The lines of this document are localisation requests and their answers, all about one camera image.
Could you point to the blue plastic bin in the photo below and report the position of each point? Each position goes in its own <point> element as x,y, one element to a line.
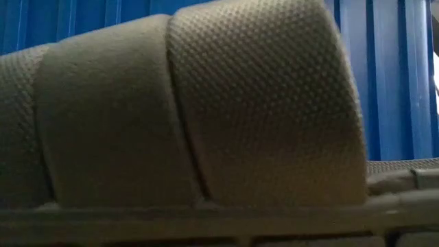
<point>394,85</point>

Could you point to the black rubber slide sandal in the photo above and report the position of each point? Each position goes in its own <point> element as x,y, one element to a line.
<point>240,103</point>

